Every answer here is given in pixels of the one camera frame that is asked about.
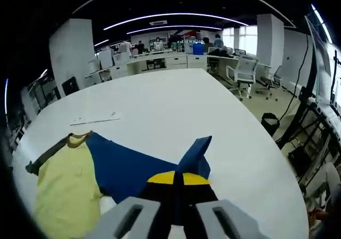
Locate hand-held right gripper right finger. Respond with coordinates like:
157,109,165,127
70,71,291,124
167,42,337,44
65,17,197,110
182,171,270,239

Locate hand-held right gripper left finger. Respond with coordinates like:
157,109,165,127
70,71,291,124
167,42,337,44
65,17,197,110
85,170,178,239

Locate yellow blue black garment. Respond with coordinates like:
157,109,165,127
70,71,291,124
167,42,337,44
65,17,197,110
25,131,213,239

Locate black waste bin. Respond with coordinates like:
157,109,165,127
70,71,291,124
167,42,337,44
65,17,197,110
261,112,281,137

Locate white mesh office chair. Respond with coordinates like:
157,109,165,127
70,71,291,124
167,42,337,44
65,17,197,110
225,54,258,101

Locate black equipment rack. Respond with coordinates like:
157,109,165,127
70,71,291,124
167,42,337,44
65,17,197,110
289,86,341,180

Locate grey office chair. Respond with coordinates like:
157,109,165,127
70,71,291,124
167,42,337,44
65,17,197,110
256,65,283,101

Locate white office desks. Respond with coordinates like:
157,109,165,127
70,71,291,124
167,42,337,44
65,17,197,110
90,50,241,83

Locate black monitor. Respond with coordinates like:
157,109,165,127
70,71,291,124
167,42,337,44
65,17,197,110
61,76,80,97

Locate blue container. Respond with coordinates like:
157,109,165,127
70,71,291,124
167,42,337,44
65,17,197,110
192,43,206,55

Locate white board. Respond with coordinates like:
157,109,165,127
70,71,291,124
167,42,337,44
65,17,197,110
98,47,115,71

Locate short ceiling light strip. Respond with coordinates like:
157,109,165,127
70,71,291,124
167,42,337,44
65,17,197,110
126,25,224,35

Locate long ceiling light strip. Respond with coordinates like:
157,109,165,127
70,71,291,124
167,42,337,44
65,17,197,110
103,12,250,31

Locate side ceiling light strip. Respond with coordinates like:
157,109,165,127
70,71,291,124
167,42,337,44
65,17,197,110
311,3,334,45

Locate black hanging cable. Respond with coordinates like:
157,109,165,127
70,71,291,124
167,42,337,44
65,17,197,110
276,33,313,141

